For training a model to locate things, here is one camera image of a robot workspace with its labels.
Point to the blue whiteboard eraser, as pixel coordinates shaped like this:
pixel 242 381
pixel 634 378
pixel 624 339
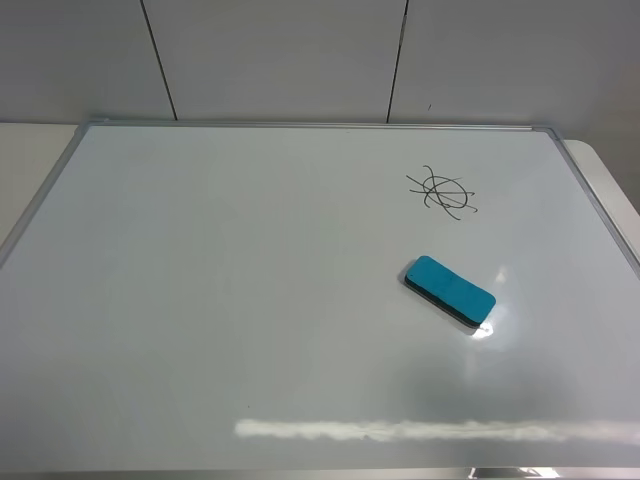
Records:
pixel 460 298

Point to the aluminium framed whiteboard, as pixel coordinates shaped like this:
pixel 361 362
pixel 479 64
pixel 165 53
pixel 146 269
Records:
pixel 231 299

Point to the black marker scribble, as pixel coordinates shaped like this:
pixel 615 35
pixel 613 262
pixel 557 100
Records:
pixel 442 192

